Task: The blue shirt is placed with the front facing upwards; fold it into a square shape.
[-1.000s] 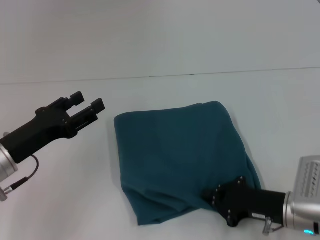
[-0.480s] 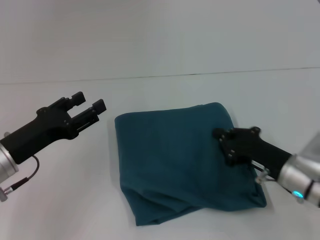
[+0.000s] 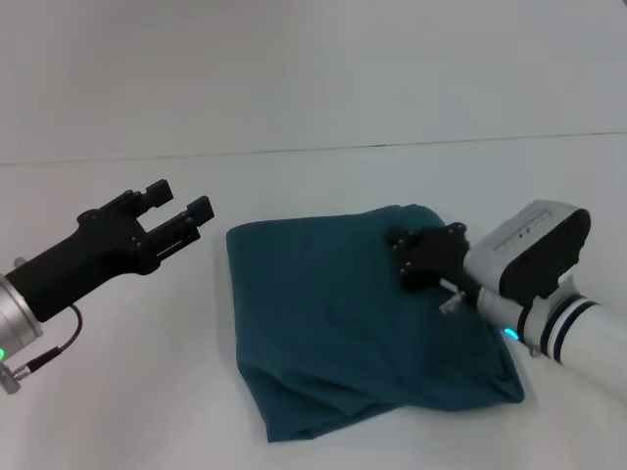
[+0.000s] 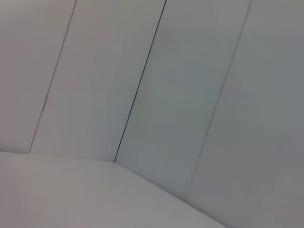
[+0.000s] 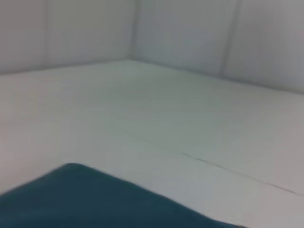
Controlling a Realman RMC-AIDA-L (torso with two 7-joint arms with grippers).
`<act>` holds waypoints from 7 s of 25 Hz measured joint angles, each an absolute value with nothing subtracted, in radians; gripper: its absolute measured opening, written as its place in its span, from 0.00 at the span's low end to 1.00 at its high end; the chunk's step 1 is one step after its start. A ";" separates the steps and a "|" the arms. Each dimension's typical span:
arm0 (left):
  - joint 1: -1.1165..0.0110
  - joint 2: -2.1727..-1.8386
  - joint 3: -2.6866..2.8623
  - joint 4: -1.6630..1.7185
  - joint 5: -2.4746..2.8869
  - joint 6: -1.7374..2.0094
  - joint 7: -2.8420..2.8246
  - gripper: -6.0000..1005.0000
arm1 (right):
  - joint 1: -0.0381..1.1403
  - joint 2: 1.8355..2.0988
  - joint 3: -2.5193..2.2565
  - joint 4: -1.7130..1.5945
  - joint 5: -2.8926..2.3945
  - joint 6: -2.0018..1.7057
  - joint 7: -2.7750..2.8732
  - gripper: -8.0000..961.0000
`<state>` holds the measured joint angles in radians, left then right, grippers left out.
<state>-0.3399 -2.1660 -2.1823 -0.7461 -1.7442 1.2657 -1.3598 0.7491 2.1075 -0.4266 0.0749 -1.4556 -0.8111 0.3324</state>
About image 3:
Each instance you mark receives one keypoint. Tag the teal t-shirt with FREE print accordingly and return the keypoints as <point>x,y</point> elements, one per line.
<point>343,318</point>

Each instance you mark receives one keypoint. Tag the left gripper silver stud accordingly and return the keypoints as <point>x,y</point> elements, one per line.
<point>18,262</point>

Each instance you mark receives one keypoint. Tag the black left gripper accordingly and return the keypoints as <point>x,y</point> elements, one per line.
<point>88,254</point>

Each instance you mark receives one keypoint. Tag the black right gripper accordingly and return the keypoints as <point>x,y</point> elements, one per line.
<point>441,249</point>

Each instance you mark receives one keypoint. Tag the silver right wrist camera with bracket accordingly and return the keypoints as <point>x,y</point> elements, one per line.
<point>534,245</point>

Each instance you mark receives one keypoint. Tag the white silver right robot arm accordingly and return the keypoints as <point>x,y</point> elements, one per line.
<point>578,338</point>

